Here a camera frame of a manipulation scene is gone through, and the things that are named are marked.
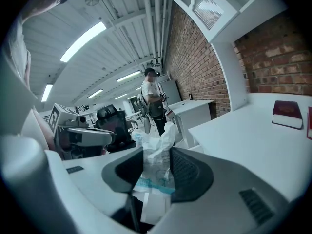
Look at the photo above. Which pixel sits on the black picture frame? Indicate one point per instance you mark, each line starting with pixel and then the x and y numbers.
pixel 190 96

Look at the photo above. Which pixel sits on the white desk with hutch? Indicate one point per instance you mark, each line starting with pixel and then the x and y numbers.
pixel 243 135

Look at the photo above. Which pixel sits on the bright red book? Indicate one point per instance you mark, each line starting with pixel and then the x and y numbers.
pixel 309 123

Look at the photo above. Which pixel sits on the ceiling strip light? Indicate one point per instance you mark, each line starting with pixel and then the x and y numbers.
pixel 83 41
pixel 128 76
pixel 95 93
pixel 46 92

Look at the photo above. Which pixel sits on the small white desk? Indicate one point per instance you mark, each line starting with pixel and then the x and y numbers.
pixel 192 108

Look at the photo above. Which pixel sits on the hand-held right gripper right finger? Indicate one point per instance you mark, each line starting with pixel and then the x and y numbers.
pixel 192 179

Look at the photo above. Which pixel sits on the clear plastic item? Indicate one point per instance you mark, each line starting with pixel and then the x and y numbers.
pixel 156 150

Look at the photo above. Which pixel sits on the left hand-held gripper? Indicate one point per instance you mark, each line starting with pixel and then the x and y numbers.
pixel 83 136

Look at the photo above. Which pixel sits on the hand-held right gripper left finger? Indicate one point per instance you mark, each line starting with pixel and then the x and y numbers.
pixel 124 172

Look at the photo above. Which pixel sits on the person's white shirt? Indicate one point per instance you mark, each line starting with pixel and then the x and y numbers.
pixel 17 50

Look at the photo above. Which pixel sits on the grey cabinet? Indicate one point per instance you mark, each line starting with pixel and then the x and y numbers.
pixel 171 91

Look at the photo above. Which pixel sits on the white ceiling pipes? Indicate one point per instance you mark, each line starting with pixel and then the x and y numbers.
pixel 156 21

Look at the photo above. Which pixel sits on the dark red book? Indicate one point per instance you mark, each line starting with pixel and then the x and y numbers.
pixel 286 112

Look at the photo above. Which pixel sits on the person's head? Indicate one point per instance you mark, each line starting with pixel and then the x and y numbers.
pixel 44 1

